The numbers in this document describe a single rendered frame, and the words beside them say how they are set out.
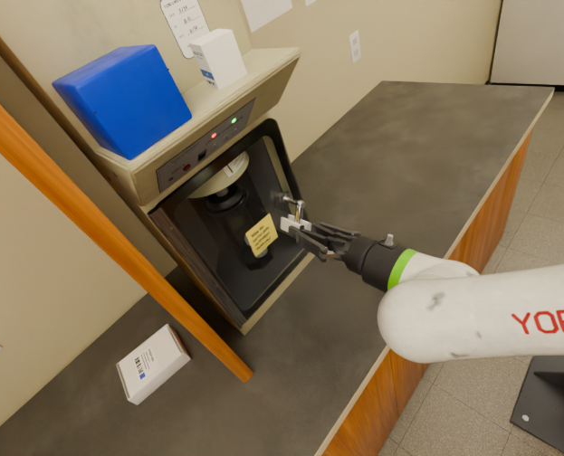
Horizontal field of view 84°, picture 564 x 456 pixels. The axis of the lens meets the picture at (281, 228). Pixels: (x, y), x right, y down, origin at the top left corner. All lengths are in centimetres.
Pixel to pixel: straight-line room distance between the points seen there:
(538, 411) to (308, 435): 120
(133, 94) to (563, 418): 177
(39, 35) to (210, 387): 72
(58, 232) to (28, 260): 9
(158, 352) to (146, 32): 72
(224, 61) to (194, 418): 73
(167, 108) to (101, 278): 75
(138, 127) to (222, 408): 63
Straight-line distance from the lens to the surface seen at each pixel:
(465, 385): 177
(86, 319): 115
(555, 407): 180
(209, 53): 49
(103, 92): 40
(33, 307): 108
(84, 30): 51
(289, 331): 83
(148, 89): 42
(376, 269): 59
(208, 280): 67
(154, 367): 92
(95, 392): 106
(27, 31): 50
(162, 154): 42
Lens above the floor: 166
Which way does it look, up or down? 43 degrees down
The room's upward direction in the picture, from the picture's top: 23 degrees counter-clockwise
